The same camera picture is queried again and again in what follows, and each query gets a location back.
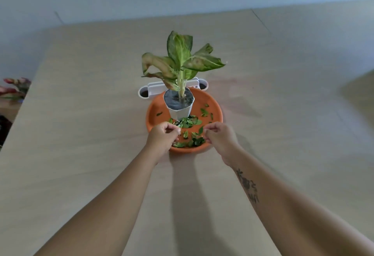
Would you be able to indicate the person's right hand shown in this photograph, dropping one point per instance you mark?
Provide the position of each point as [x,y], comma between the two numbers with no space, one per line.
[222,139]

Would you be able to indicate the person's left hand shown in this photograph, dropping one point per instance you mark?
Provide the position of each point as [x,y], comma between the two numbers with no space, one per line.
[160,138]

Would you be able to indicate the person's left fingers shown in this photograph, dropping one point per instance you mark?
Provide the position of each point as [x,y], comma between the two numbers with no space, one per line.
[171,130]

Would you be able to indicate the person's right fingers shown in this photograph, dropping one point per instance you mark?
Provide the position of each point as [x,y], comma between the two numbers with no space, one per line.
[211,132]

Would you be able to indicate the person's left forearm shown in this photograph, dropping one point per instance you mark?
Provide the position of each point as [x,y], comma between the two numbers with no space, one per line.
[102,206]

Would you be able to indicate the person's right forearm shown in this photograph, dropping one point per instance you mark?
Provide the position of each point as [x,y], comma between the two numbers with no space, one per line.
[292,206]

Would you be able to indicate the orange round plastic tray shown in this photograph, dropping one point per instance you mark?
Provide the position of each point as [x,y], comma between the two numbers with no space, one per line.
[184,119]

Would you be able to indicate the pile of small green leaves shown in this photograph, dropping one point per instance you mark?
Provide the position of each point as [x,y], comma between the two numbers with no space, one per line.
[189,130]

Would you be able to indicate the white plastic plant pot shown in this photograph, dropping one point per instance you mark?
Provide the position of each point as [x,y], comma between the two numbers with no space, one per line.
[178,103]

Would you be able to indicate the white plastic holder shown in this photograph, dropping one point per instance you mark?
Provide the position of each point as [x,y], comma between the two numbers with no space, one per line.
[154,87]

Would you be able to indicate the variegated green leafy plant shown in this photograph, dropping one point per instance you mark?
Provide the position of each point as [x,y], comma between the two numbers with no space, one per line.
[181,62]

